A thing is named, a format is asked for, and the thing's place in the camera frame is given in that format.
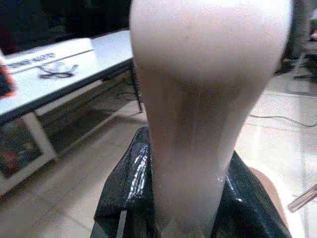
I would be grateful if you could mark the white printed board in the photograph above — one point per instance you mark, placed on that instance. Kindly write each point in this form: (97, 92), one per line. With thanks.
(49, 52)

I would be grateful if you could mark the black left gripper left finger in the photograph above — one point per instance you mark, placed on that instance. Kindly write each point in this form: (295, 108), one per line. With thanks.
(123, 193)

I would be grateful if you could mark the white folding table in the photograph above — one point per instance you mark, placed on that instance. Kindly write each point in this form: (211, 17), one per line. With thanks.
(109, 49)

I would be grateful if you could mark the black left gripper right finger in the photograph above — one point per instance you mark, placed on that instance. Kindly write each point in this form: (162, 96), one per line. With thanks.
(247, 213)

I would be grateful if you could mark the orange and black device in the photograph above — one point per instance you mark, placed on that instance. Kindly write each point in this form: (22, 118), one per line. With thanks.
(6, 81)

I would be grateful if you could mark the dark office chair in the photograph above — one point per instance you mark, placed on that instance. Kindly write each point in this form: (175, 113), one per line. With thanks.
(305, 62)

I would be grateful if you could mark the pale wooden stick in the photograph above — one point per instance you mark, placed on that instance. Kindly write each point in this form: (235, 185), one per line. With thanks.
(303, 198)

